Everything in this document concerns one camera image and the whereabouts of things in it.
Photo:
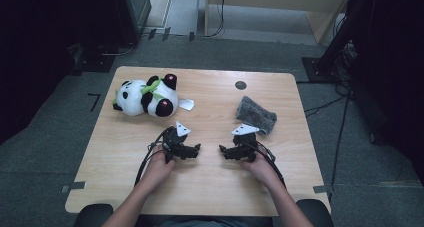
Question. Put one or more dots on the grey tape piece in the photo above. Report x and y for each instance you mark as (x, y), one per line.
(73, 186)
(321, 188)

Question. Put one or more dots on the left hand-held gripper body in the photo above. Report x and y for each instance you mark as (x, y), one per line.
(173, 138)

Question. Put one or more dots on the black cabinet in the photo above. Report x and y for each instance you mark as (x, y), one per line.
(133, 13)

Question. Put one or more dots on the dark floor tape strip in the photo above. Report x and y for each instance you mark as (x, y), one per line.
(191, 36)
(166, 33)
(151, 33)

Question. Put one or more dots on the black metal stand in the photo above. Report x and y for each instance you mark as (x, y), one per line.
(336, 43)

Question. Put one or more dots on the panda plush toy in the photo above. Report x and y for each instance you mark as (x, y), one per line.
(146, 97)

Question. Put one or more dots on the person's left hand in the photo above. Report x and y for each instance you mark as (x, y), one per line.
(158, 168)

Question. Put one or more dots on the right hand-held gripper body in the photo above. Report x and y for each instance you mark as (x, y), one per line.
(245, 143)

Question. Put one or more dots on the round dark table grommet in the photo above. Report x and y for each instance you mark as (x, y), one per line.
(240, 85)

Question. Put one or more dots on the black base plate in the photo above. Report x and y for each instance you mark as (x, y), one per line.
(93, 62)

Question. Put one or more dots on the person's right hand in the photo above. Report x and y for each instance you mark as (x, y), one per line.
(261, 168)

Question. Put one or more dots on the light wooden furniture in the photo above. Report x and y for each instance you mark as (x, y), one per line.
(276, 0)

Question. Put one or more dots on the grey cloth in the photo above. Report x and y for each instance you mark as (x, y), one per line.
(255, 113)

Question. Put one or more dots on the person's dark clothing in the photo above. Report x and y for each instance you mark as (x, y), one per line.
(206, 223)

